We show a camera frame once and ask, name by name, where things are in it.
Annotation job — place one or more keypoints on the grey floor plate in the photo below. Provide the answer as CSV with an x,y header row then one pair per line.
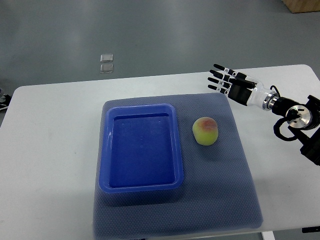
x,y
106,68
106,57

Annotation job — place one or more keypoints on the upper grey floor plate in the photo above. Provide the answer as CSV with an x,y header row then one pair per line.
x,y
106,57

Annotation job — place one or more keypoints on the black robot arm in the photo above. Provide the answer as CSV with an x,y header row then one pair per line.
x,y
299,122

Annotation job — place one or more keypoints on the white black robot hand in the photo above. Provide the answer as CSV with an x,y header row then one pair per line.
x,y
236,85

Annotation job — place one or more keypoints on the blue grey textured mat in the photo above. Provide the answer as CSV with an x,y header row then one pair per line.
x,y
217,193

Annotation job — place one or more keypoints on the black white object at left edge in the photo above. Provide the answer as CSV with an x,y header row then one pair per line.
x,y
5,100

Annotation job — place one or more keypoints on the yellow red peach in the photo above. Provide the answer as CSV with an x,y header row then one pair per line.
x,y
205,131

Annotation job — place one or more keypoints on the lower grey floor plate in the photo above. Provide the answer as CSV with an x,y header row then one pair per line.
x,y
106,68

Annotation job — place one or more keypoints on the blue plastic tray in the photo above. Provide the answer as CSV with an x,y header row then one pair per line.
x,y
141,150

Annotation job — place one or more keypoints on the black table bracket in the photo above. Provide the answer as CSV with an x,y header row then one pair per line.
x,y
314,229

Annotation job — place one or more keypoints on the wooden box corner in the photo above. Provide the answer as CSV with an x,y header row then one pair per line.
x,y
302,6

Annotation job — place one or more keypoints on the white table leg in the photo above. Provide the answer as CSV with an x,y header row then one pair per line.
x,y
268,235

